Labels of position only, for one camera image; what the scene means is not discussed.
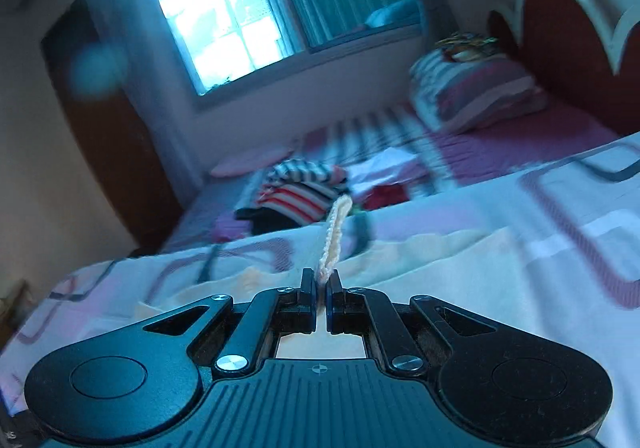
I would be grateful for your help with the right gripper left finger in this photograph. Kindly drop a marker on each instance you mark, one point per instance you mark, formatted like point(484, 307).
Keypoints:
point(258, 325)

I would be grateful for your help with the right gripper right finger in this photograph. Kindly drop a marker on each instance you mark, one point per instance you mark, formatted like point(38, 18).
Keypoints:
point(371, 315)

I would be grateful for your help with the cream knit sweater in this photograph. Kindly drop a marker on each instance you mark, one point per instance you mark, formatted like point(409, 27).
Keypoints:
point(557, 263)

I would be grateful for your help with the red folded garment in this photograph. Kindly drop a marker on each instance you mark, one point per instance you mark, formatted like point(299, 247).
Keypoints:
point(382, 196)

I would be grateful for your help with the striped folded garment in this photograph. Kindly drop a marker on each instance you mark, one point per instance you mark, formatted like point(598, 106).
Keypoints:
point(294, 193)

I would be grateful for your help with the white folded cloth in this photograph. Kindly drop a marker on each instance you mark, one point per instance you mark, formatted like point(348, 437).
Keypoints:
point(386, 164)

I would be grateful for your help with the pink flat pillow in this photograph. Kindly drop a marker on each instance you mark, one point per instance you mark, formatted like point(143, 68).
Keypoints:
point(248, 161)

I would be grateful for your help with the striped purple mattress sheet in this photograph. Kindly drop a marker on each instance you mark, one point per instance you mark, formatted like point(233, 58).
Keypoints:
point(451, 161)

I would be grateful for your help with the patterned bed sheet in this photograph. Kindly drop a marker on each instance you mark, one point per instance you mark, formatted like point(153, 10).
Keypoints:
point(109, 295)

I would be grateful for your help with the striped folded quilt pillow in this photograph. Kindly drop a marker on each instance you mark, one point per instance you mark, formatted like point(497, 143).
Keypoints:
point(454, 97)

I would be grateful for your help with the yellow patterned cloth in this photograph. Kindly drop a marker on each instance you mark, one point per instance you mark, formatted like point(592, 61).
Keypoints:
point(466, 47)

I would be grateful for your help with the dark wooden door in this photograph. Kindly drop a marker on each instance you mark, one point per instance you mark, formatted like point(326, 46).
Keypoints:
point(111, 136)

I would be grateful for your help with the red white headboard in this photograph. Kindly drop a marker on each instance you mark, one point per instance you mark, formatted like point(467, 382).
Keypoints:
point(577, 54)

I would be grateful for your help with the left grey curtain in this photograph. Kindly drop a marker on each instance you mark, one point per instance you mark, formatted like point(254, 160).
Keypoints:
point(124, 25)

